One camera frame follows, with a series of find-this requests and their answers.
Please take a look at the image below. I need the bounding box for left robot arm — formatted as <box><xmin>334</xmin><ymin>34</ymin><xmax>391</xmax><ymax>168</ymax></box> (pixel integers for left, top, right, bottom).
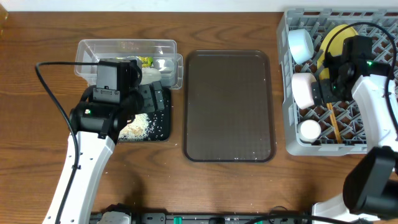
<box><xmin>35</xmin><ymin>57</ymin><xmax>165</xmax><ymax>223</ymax></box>

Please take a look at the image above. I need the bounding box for dark brown serving tray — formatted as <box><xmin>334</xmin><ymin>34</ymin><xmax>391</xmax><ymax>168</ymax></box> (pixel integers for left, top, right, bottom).
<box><xmin>183</xmin><ymin>50</ymin><xmax>276</xmax><ymax>162</ymax></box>

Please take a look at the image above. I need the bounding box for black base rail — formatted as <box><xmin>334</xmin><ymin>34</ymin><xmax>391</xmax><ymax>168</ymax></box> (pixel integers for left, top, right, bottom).
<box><xmin>88</xmin><ymin>203</ymin><xmax>300</xmax><ymax>224</ymax></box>

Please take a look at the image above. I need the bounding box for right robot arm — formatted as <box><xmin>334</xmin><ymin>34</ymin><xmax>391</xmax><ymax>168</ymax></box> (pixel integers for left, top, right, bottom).
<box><xmin>312</xmin><ymin>35</ymin><xmax>397</xmax><ymax>222</ymax></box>

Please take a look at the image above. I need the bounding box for green snack wrapper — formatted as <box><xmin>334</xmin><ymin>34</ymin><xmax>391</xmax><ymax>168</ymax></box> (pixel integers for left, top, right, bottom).
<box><xmin>137</xmin><ymin>56</ymin><xmax>154</xmax><ymax>68</ymax></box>

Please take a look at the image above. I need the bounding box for black plastic tray bin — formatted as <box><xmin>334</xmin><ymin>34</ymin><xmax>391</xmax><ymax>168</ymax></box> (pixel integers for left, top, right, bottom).
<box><xmin>118</xmin><ymin>86</ymin><xmax>172</xmax><ymax>142</ymax></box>

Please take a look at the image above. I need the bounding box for grey dishwasher rack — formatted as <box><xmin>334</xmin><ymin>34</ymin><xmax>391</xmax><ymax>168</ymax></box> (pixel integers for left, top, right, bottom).
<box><xmin>276</xmin><ymin>8</ymin><xmax>397</xmax><ymax>156</ymax></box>

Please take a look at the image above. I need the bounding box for pale green cup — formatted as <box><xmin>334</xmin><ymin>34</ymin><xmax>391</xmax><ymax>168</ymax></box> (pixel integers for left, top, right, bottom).
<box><xmin>297</xmin><ymin>119</ymin><xmax>321</xmax><ymax>143</ymax></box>

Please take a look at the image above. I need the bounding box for yellow plate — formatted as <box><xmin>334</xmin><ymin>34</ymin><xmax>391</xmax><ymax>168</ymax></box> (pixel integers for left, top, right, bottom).
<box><xmin>317</xmin><ymin>24</ymin><xmax>358</xmax><ymax>80</ymax></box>

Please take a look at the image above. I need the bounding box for spilled rice food waste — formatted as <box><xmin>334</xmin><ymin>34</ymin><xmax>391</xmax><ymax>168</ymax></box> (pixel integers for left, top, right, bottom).
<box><xmin>118</xmin><ymin>114</ymin><xmax>170</xmax><ymax>142</ymax></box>

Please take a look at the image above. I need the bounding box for clear plastic bin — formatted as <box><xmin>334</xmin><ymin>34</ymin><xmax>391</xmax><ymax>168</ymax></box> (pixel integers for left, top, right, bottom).
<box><xmin>75</xmin><ymin>39</ymin><xmax>183</xmax><ymax>90</ymax></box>

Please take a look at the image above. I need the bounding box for white napkin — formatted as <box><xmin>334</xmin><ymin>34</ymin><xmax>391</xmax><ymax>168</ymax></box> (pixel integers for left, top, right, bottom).
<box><xmin>141</xmin><ymin>67</ymin><xmax>162</xmax><ymax>85</ymax></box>

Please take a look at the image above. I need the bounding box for light blue bowl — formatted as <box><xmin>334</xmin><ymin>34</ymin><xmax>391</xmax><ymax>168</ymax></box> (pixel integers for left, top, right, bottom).
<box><xmin>288</xmin><ymin>29</ymin><xmax>314</xmax><ymax>64</ymax></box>

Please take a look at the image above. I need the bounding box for white bowl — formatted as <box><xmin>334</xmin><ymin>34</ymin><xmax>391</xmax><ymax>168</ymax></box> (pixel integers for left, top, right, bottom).
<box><xmin>292</xmin><ymin>73</ymin><xmax>316</xmax><ymax>110</ymax></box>

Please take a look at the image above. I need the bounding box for wooden chopstick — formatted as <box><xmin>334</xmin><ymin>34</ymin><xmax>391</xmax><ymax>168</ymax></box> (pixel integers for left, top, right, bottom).
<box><xmin>329</xmin><ymin>102</ymin><xmax>343</xmax><ymax>144</ymax></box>
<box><xmin>326</xmin><ymin>102</ymin><xmax>340</xmax><ymax>144</ymax></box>

